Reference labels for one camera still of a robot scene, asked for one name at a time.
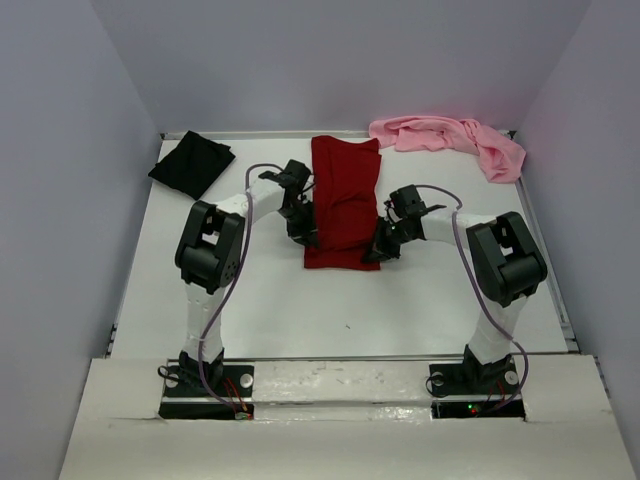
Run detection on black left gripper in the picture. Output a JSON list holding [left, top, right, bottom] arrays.
[[278, 200, 319, 251]]

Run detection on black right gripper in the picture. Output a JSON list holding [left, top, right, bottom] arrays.
[[362, 216, 415, 264]]

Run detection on red t shirt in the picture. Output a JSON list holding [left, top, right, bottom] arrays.
[[304, 136, 381, 271]]

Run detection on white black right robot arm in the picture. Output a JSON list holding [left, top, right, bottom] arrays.
[[363, 185, 548, 403]]

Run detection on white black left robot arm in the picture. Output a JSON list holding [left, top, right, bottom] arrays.
[[175, 160, 318, 398]]

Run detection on black folded t shirt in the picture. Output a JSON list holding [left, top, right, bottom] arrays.
[[148, 131, 236, 200]]

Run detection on pink t shirt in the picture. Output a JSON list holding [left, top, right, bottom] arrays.
[[368, 116, 526, 184]]

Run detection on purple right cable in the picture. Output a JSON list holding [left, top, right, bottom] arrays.
[[414, 184, 531, 411]]

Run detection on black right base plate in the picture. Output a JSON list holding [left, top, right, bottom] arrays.
[[425, 362, 526, 420]]

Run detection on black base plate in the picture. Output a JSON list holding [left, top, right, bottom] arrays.
[[157, 363, 255, 421], [425, 362, 526, 420]]

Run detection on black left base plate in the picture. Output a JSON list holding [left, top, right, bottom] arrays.
[[157, 363, 255, 421]]

